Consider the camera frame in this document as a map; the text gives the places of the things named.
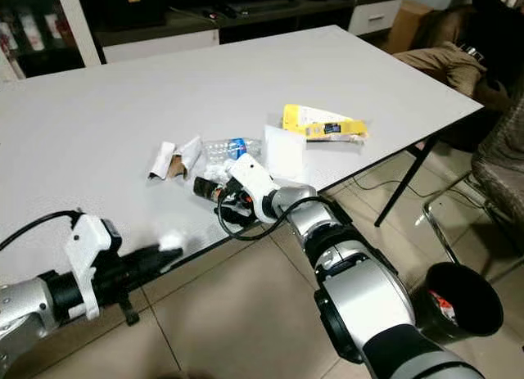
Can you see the white brown crumpled wrapper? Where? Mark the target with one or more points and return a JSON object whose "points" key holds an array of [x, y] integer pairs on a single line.
{"points": [[172, 158]]}

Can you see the seated person khaki trousers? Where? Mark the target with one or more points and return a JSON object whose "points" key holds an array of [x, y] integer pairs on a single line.
{"points": [[446, 61]]}

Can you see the black table leg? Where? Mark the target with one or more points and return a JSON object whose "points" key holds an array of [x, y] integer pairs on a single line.
{"points": [[401, 182]]}

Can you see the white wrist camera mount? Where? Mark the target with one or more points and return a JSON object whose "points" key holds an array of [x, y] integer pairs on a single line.
{"points": [[254, 182], [88, 248]]}

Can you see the black rubbish bin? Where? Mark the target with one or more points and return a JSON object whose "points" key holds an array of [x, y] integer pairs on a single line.
{"points": [[471, 301]]}

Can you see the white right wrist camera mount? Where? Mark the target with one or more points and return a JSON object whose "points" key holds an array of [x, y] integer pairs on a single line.
{"points": [[254, 182]]}

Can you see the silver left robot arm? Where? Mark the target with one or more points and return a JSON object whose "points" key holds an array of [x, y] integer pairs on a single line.
{"points": [[20, 309]]}

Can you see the clear plastic bottle blue label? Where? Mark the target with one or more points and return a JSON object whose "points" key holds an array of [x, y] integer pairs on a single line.
{"points": [[225, 150]]}

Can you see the metal frame woven chair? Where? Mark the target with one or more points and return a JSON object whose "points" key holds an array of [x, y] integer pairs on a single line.
{"points": [[499, 162]]}

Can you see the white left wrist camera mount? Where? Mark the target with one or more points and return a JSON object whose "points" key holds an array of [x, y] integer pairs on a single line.
{"points": [[88, 248]]}

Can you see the dark white TV cabinet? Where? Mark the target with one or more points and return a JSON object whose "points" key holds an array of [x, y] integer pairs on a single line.
{"points": [[254, 11]]}

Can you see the red white trash wrapper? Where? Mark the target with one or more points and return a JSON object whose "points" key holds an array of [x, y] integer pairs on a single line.
{"points": [[444, 307]]}

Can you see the white tissue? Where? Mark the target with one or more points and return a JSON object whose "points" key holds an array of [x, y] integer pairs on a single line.
{"points": [[172, 241]]}

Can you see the white shelf unit with bottles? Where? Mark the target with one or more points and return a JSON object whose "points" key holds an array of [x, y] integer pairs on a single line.
{"points": [[78, 23]]}

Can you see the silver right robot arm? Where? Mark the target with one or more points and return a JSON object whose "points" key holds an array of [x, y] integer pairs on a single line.
{"points": [[364, 301]]}

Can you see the brown cardboard box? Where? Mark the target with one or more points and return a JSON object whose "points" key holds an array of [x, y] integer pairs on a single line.
{"points": [[405, 23]]}

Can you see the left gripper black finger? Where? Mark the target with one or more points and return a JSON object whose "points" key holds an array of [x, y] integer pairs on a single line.
{"points": [[157, 268], [157, 254]]}

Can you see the yellow snack package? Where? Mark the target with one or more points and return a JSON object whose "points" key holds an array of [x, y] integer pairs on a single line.
{"points": [[319, 123]]}

